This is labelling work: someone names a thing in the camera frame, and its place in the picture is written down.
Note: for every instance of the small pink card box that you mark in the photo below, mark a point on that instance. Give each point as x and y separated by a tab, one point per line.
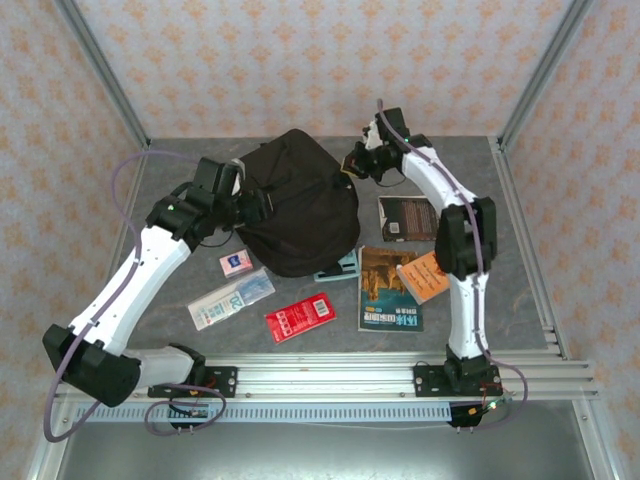
236	263

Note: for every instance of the teal cave cover book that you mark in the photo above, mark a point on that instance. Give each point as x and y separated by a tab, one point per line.
385	300

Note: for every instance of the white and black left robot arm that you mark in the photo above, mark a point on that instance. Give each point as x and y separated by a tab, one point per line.
145	280

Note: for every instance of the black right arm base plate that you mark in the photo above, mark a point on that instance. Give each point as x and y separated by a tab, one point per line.
425	380

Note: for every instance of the black controller bracket with lights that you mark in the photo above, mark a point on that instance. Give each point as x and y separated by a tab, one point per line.
470	415

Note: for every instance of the orange paperback book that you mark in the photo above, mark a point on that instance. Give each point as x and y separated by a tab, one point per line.
422	280

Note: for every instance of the grey metal lower shelf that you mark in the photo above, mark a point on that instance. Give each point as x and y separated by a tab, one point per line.
325	450

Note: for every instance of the clear blue ruler set pack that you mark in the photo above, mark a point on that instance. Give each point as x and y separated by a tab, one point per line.
230	300

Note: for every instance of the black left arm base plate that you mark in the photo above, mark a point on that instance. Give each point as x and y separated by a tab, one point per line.
225	382

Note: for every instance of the red packet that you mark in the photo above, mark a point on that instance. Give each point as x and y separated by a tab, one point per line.
300	317

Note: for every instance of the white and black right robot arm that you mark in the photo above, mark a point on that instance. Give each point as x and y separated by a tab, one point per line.
467	320

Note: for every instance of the aluminium frame post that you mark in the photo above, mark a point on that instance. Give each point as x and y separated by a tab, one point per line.
545	65
100	65

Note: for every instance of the light blue calculator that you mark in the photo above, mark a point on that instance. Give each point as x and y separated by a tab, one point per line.
345	267

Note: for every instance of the aluminium mounting rail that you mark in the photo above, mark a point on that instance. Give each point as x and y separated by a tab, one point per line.
325	372

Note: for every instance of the black backpack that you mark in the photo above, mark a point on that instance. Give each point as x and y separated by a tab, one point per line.
300	210

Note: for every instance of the aluminium side rail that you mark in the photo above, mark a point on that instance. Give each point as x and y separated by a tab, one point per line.
525	240
117	250

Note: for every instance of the black paperback book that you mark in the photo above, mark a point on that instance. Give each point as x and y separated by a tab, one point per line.
407	220

